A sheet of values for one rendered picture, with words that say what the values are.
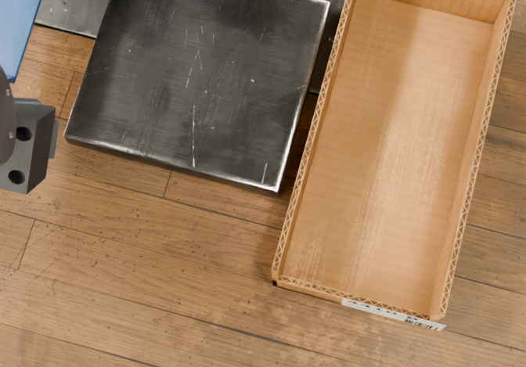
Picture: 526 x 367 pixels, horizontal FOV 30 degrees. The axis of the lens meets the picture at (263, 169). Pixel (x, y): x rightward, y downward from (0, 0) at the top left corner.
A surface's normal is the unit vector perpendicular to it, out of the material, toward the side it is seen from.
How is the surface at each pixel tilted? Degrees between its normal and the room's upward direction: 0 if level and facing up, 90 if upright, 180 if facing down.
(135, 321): 0
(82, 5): 0
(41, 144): 92
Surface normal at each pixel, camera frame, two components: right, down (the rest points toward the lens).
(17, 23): 0.00, -0.24
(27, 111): 0.20, -0.94
